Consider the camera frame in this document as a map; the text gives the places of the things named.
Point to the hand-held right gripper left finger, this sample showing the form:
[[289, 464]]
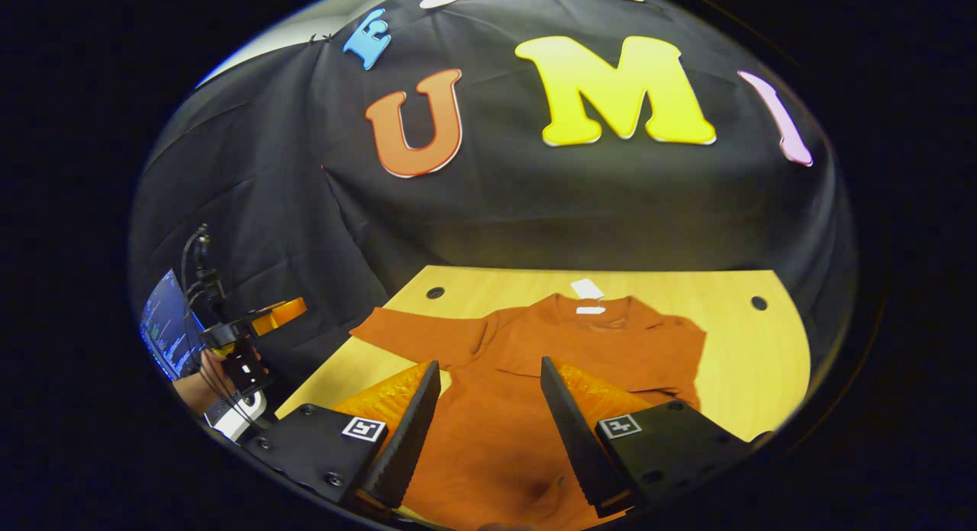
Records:
[[408, 439]]

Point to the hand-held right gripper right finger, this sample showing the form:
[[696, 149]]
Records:
[[572, 432]]

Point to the white paper hang tag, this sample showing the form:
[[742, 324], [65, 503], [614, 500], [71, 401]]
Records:
[[587, 288]]

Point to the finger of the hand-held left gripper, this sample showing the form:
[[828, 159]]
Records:
[[278, 315]]

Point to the black backdrop cloth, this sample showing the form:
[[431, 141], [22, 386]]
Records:
[[534, 203]]

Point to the small black cloth clip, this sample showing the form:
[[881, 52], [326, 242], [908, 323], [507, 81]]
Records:
[[317, 39]]

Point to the computer screen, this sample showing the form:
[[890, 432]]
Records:
[[164, 325]]

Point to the orange button-up garment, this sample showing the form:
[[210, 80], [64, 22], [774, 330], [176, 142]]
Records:
[[519, 439]]

